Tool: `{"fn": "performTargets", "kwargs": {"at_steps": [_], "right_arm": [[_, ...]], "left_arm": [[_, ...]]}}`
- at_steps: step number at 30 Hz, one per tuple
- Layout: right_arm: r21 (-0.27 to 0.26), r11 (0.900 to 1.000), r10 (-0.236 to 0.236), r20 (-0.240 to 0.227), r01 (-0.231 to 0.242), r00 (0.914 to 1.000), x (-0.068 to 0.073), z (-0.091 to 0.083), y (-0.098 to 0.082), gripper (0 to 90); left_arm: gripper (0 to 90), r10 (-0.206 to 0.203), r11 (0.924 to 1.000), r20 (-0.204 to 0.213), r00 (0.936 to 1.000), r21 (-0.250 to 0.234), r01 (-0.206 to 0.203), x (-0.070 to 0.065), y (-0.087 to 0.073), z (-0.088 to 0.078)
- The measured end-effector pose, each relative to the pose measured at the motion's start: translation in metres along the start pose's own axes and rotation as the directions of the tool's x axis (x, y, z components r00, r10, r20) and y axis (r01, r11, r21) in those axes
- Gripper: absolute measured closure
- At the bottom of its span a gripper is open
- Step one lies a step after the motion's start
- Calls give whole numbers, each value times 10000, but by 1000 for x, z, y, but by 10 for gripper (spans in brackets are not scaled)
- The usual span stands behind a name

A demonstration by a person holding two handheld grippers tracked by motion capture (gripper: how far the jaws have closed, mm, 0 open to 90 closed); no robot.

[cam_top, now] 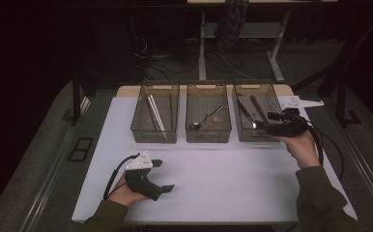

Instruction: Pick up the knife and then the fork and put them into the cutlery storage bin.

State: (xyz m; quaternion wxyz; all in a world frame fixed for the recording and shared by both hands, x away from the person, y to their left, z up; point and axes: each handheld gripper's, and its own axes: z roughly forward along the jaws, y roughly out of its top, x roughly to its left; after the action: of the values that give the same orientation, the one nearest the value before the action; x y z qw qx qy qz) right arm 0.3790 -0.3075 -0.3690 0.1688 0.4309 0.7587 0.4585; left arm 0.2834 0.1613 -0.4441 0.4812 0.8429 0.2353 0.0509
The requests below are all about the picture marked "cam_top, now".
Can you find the metal spoon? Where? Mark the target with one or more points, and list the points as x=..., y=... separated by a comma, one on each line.
x=207, y=118

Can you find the metal floor rail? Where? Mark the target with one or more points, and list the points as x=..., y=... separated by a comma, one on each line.
x=51, y=180
x=368, y=174

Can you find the person's left hand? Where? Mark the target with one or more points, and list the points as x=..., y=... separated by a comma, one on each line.
x=125, y=195

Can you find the white-framed desk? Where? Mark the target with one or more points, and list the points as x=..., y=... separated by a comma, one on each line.
x=202, y=48

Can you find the black floor socket plate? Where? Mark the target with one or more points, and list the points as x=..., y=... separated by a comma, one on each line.
x=80, y=150

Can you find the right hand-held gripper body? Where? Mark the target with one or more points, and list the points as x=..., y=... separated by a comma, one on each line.
x=287, y=125

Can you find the person's right hand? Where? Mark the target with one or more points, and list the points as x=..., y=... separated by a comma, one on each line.
x=300, y=150

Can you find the metal chopstick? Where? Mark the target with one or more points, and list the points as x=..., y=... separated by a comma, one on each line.
x=170, y=109
x=171, y=121

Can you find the dark patterned cloth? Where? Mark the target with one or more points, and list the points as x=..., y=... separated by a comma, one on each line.
x=231, y=22

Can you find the grey translucent plastic bin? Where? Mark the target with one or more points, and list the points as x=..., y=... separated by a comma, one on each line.
x=273, y=100
x=155, y=119
x=204, y=100

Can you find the black metal stand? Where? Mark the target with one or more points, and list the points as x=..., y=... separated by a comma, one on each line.
x=76, y=103

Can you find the black metal frame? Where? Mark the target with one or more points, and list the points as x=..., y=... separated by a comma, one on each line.
x=341, y=109

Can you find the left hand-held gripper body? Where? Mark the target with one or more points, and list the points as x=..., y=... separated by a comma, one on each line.
x=141, y=183

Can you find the white chopstick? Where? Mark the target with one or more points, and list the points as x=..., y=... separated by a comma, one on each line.
x=152, y=108
x=159, y=118

